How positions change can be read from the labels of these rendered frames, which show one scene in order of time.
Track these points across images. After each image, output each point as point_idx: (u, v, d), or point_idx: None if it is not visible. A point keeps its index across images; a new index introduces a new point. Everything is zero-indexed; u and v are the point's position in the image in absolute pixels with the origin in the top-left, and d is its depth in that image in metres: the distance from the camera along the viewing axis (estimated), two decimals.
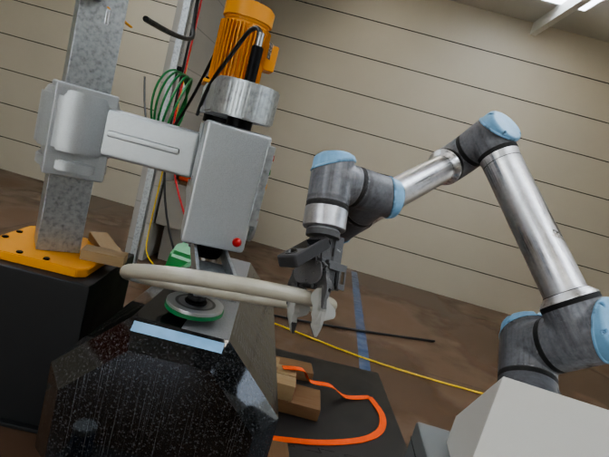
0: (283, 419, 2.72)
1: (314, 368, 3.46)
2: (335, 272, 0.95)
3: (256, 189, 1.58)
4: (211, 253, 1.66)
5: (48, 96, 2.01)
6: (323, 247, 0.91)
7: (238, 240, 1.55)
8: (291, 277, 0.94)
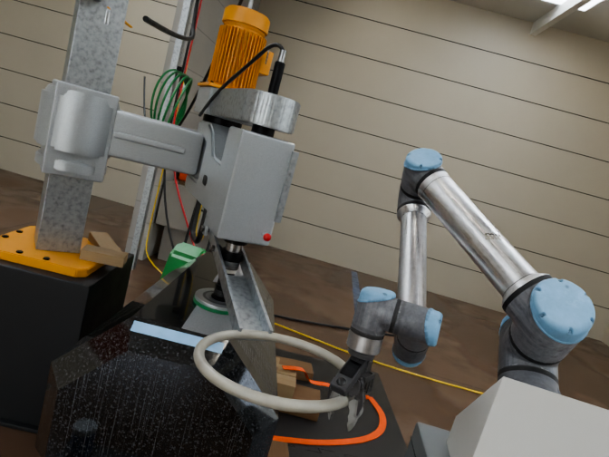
0: (283, 419, 2.72)
1: (314, 368, 3.46)
2: None
3: (282, 189, 1.79)
4: (236, 257, 1.86)
5: None
6: (362, 370, 1.19)
7: (269, 236, 1.76)
8: None
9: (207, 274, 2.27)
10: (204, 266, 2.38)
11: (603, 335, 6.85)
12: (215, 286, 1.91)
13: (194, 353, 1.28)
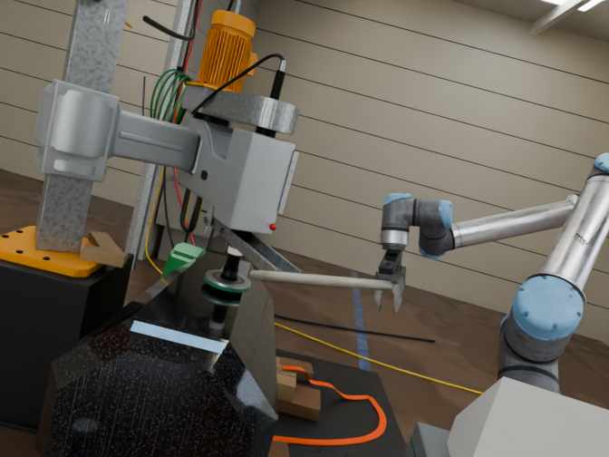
0: (283, 419, 2.72)
1: (314, 368, 3.46)
2: (401, 271, 1.51)
3: (285, 185, 2.03)
4: (245, 238, 2.08)
5: (67, 102, 2.00)
6: (399, 257, 1.46)
7: (275, 226, 2.00)
8: (375, 276, 1.49)
9: None
10: (204, 266, 2.38)
11: (603, 335, 6.85)
12: (224, 267, 2.12)
13: (254, 272, 1.47)
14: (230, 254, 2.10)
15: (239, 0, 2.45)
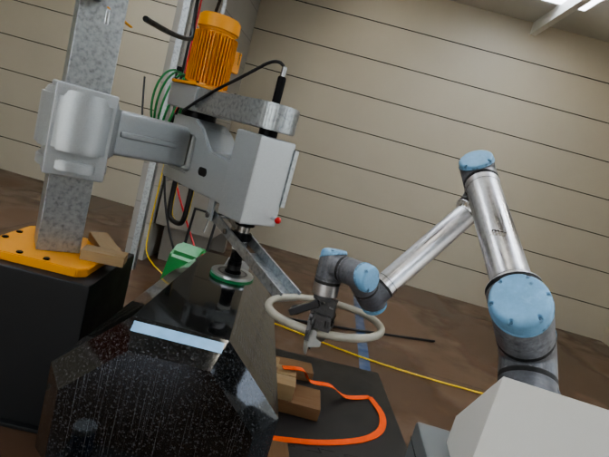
0: (283, 419, 2.72)
1: (314, 368, 3.46)
2: (326, 321, 1.60)
3: (286, 181, 2.23)
4: (248, 238, 2.26)
5: (76, 104, 2.01)
6: (313, 306, 1.60)
7: (280, 219, 2.20)
8: None
9: (207, 274, 2.27)
10: (204, 266, 2.38)
11: (603, 335, 6.85)
12: (228, 262, 2.29)
13: (273, 314, 1.72)
14: (235, 250, 2.27)
15: (226, 1, 2.54)
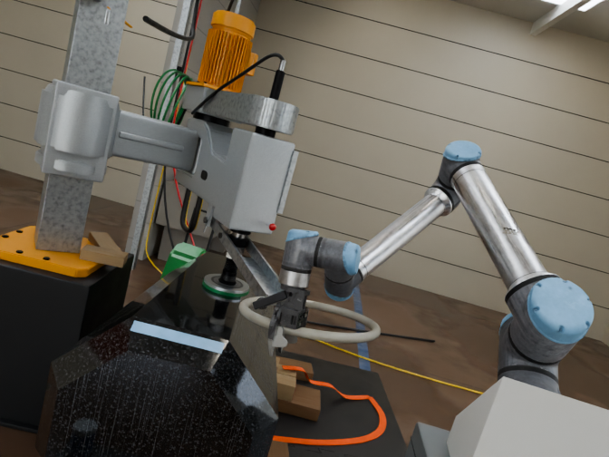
0: (283, 419, 2.72)
1: (314, 368, 3.46)
2: (294, 316, 1.34)
3: (284, 185, 2.03)
4: (243, 243, 2.08)
5: (67, 102, 2.00)
6: (278, 297, 1.35)
7: (275, 226, 2.00)
8: None
9: (207, 274, 2.27)
10: (204, 266, 2.38)
11: (603, 335, 6.85)
12: (222, 271, 2.12)
13: (242, 309, 1.49)
14: (228, 258, 2.10)
15: (240, 0, 2.45)
